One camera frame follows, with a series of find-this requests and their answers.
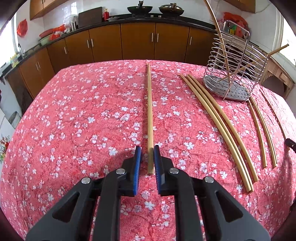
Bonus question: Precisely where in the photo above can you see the wooden chopstick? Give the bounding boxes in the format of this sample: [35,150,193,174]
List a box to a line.
[180,74,253,192]
[180,74,253,193]
[228,44,289,79]
[187,74,258,189]
[248,99,267,168]
[250,97,278,168]
[147,63,154,175]
[204,0,230,82]

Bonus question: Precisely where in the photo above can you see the dark chopstick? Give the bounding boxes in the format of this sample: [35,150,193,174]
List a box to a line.
[259,89,287,140]

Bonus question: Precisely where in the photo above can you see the lower wooden kitchen cabinets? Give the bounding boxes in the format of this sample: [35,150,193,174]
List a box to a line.
[1,23,214,110]

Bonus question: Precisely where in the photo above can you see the cream wooden side table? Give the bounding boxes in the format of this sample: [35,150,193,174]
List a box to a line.
[259,57,295,99]

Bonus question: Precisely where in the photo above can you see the red floral tablecloth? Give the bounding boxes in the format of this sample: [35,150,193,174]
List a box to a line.
[1,60,295,237]

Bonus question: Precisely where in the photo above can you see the red bag on side table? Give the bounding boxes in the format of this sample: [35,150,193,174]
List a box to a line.
[223,12,248,29]

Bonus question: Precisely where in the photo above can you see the yellow detergent bottle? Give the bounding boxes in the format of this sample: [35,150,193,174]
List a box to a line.
[10,54,20,68]

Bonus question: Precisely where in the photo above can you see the green bowl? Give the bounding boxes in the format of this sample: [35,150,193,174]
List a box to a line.
[39,35,51,46]

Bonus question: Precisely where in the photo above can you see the lidded dark wok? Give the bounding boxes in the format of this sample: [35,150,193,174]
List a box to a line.
[159,3,184,17]

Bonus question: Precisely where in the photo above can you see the dark cutting board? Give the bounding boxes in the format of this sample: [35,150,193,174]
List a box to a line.
[78,7,103,28]

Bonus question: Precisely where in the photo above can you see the red sauce bottle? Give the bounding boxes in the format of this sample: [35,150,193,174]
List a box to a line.
[103,9,109,21]

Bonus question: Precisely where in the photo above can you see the black wok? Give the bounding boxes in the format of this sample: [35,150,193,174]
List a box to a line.
[127,1,153,15]

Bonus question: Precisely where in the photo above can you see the wire utensil holder basket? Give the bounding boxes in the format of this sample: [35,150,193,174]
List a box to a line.
[203,20,268,101]

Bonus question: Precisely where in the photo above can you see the red plastic bag on wall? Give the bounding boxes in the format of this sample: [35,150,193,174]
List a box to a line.
[16,19,28,38]

